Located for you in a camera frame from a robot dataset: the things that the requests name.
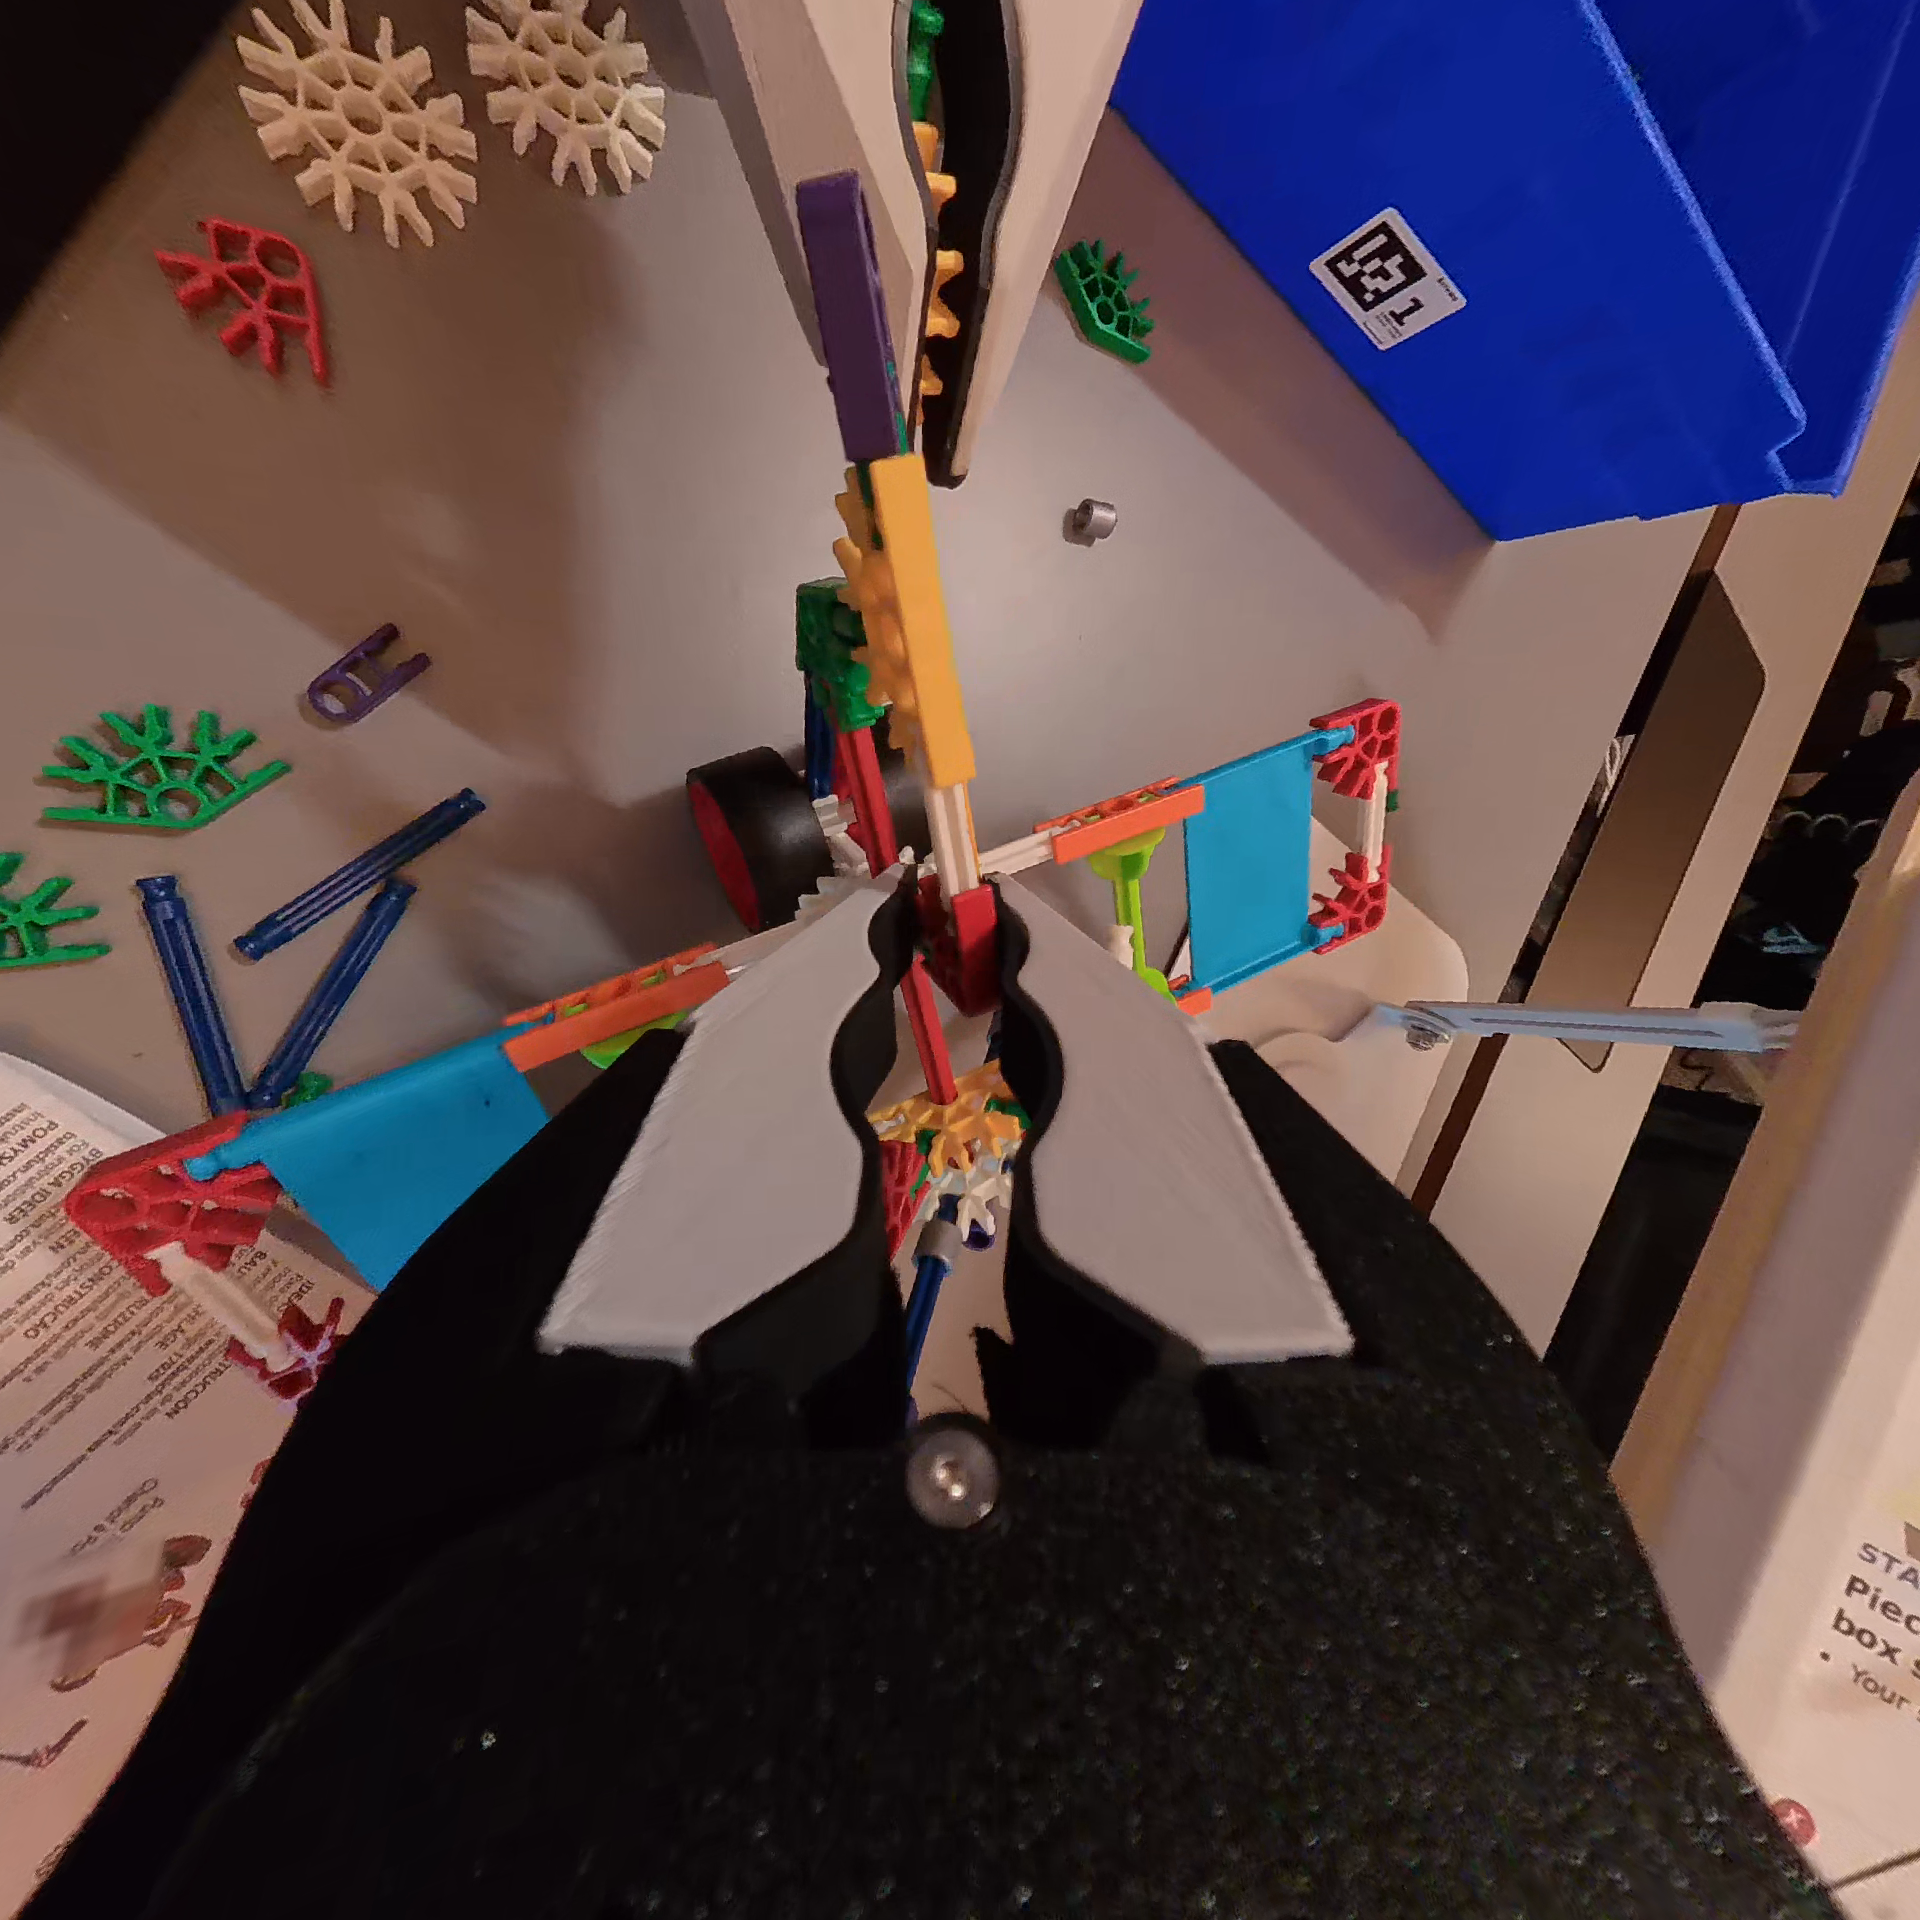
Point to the colourful construction toy model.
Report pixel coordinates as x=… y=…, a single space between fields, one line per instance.
x=1246 y=862

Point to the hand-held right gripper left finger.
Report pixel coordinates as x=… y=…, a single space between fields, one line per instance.
x=707 y=1202

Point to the red fan connector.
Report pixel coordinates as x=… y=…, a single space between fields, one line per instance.
x=308 y=305

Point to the silver metal spacer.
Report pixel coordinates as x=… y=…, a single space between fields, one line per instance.
x=1093 y=522

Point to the small green fan connector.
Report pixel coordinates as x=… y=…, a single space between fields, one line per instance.
x=1116 y=321

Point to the large green fan connector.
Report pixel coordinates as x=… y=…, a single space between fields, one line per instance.
x=44 y=946
x=156 y=815

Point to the short green plastic rod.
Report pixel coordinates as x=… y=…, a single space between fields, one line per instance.
x=308 y=1089

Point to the building ideas booklet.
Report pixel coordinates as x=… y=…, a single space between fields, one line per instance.
x=92 y=1349

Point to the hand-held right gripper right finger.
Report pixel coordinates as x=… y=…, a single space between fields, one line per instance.
x=1186 y=1202

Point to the white document stand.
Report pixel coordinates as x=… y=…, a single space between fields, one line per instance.
x=1773 y=1349

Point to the dark blue plastic rod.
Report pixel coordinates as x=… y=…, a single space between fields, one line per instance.
x=334 y=988
x=359 y=872
x=193 y=999

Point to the blue plastic bin with tag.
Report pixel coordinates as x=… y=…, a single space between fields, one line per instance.
x=1576 y=224

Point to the white snowflake connector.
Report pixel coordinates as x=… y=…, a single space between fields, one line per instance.
x=585 y=97
x=382 y=135

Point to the black dotted rubber mat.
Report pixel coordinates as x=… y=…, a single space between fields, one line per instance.
x=62 y=120

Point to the small purple clip connector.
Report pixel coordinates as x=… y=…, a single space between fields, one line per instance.
x=339 y=698

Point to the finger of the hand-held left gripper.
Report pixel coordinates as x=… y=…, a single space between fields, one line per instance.
x=824 y=75
x=1074 y=120

